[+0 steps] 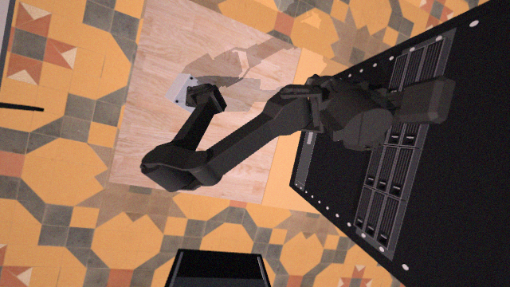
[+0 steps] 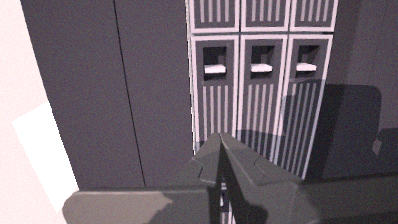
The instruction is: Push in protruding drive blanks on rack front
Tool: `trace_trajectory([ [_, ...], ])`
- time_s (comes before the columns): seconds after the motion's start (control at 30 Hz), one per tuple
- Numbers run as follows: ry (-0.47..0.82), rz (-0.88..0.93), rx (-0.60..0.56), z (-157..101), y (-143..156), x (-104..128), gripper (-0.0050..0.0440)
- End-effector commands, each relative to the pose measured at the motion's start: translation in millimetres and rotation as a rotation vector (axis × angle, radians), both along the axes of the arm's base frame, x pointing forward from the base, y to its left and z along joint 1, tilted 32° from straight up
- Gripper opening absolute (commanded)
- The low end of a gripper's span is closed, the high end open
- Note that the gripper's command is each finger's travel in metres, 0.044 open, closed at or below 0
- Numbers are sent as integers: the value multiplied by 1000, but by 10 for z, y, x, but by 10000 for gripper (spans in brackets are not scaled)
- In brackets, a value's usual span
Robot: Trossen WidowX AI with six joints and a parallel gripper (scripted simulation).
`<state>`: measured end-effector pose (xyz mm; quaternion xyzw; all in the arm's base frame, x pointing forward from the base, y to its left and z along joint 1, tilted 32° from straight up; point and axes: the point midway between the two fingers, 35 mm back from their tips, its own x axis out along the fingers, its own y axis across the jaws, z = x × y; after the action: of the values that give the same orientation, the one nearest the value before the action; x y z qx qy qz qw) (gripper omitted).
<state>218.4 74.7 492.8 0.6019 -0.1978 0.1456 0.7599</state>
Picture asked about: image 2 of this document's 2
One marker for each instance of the black metal rack frame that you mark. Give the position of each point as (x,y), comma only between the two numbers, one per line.
(116,75)

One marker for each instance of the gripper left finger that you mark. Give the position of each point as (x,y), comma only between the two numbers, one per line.
(193,196)

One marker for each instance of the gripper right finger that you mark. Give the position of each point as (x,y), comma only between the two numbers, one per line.
(260,191)

